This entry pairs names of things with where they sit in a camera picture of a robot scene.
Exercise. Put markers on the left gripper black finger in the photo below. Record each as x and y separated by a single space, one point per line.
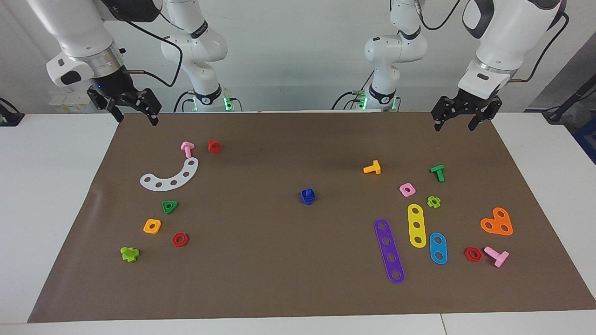
476 122
438 123

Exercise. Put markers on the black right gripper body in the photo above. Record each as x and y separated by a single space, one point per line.
116 90

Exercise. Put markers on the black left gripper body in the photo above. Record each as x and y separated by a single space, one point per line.
465 104

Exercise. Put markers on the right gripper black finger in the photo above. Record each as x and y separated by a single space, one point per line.
117 114
155 117

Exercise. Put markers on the blue plastic screw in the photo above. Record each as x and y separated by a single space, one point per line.
307 190

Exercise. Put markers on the blue square plastic nut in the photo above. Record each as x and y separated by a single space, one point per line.
307 197

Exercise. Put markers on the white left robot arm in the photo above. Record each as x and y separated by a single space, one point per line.
507 28

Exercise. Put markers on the pink plastic screw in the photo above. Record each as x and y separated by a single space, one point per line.
187 149
497 256

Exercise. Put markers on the white cardboard box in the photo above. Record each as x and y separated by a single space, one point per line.
65 104

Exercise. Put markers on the red plastic screw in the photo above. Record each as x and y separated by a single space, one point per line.
214 146

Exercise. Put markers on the white curved five-hole plate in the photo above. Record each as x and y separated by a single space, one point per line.
166 184

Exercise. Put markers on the pink square plastic nut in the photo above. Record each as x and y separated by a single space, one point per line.
412 192

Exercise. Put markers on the lime green cross nut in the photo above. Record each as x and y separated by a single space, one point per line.
429 201

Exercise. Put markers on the orange plastic screw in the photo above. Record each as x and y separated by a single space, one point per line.
372 168

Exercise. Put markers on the green triangle plastic nut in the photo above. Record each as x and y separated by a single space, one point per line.
175 204

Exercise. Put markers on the black stand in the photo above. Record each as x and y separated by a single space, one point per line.
565 104

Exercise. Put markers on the yellow three-hole strip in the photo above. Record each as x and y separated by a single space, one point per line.
416 217

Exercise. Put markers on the orange three-hole corner plate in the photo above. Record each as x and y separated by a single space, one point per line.
497 223

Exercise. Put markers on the black clamp device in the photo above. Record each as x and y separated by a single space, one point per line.
9 118

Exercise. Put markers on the orange square plastic nut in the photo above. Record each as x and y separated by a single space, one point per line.
146 229

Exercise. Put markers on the blue crate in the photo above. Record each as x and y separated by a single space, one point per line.
587 139

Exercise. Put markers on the purple four-hole strip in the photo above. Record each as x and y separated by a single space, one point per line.
384 234

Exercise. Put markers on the blue two-hole strip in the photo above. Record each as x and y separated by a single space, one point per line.
438 248

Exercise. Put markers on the red hexagon plastic nut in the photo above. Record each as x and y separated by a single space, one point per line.
185 242
467 255

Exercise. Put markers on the lime green plastic screw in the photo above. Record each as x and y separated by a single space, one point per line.
129 254

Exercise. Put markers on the brown table mat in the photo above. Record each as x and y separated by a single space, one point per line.
279 260

